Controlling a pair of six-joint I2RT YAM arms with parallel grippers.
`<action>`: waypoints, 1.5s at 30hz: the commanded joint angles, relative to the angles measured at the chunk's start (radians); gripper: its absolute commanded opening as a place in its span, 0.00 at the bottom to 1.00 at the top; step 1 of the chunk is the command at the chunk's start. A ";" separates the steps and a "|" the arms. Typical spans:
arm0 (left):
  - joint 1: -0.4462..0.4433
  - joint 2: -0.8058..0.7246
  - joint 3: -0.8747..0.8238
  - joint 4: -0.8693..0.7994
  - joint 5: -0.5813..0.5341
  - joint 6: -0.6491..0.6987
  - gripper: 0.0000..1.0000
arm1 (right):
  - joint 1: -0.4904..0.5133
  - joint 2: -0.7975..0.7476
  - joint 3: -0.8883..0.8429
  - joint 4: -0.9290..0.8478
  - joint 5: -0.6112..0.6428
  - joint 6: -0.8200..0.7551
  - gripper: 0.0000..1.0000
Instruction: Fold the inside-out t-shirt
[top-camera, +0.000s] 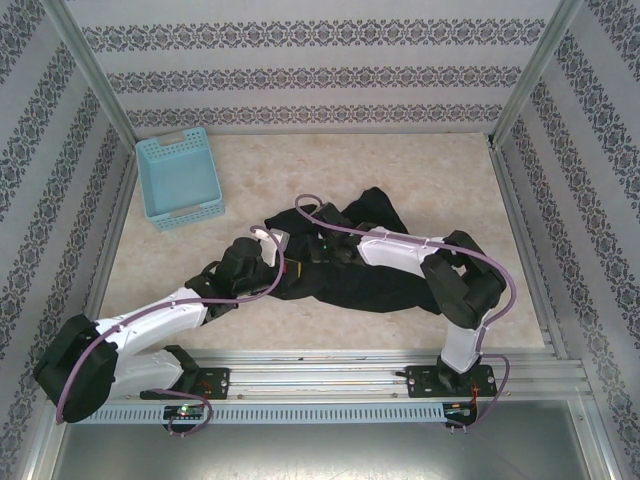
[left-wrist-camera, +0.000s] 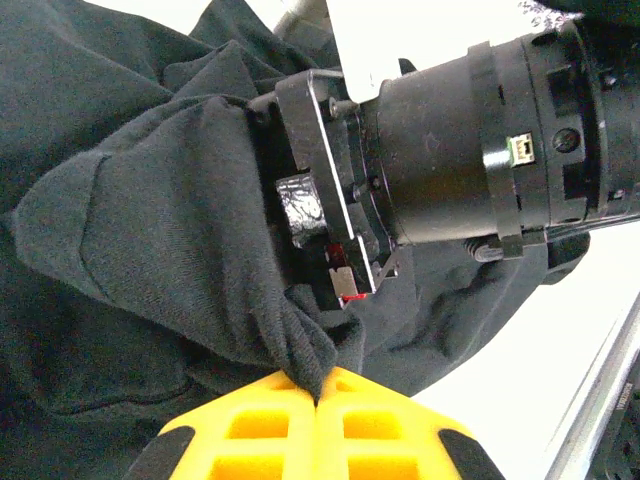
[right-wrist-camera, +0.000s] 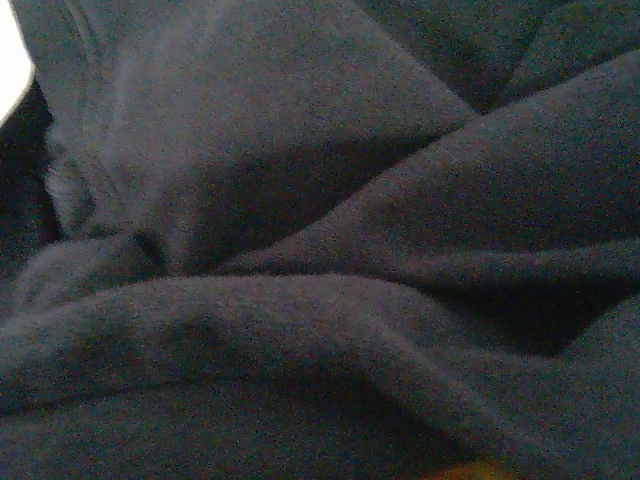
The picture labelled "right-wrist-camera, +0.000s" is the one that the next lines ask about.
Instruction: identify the black t-shirt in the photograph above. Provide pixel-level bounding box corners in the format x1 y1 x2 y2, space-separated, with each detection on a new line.
0 0 640 480

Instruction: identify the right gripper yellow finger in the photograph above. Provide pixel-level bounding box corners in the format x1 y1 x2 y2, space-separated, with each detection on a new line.
434 459 511 480

